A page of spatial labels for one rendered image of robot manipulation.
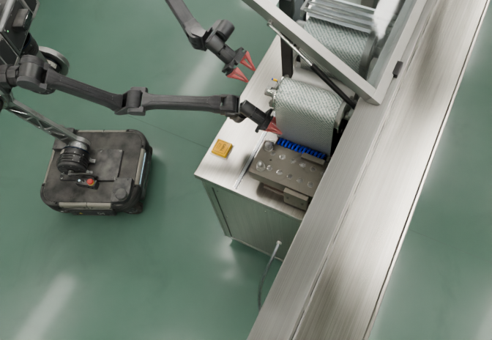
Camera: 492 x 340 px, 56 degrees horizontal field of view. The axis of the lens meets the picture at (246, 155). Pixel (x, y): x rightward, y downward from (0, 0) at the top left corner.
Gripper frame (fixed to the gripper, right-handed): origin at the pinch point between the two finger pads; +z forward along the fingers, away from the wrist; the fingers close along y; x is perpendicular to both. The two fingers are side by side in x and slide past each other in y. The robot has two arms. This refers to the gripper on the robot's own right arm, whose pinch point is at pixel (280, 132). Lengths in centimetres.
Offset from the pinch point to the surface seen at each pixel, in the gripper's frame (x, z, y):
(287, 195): 0.8, 14.4, 22.0
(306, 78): 16.6, -5.5, -17.3
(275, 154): -2.1, 3.2, 8.9
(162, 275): -118, 9, 61
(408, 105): 55, 18, -5
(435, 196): -53, 119, -53
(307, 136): 10.4, 7.9, 0.3
